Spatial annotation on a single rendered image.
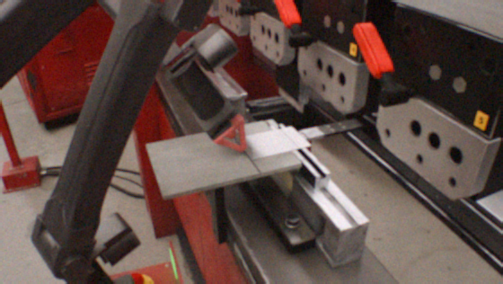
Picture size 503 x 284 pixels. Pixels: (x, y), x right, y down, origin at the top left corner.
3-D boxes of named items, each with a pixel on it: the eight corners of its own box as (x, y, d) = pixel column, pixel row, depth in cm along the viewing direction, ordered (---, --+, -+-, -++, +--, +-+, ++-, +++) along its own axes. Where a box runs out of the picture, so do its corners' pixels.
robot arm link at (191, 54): (156, 69, 67) (167, 77, 63) (186, 43, 68) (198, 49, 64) (180, 97, 71) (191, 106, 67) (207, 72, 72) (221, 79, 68)
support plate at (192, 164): (145, 148, 80) (145, 144, 80) (263, 124, 89) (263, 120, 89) (163, 200, 66) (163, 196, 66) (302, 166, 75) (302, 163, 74)
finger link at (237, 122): (248, 128, 80) (224, 94, 74) (262, 144, 74) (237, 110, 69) (221, 148, 80) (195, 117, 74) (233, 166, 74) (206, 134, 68)
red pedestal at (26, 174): (5, 176, 236) (-37, 55, 193) (42, 168, 244) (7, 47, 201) (2, 194, 221) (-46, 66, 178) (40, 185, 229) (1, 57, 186)
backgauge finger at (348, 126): (287, 129, 88) (289, 109, 85) (380, 110, 97) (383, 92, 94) (315, 157, 79) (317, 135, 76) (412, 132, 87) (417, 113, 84)
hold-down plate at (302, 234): (233, 168, 94) (232, 158, 93) (253, 164, 96) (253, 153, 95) (290, 256, 71) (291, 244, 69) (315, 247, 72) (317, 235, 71)
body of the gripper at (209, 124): (221, 94, 77) (200, 66, 73) (241, 115, 69) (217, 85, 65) (195, 115, 77) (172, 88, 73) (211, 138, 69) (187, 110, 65)
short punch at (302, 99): (275, 93, 81) (276, 49, 77) (283, 93, 82) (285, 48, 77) (297, 114, 74) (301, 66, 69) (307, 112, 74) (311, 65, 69)
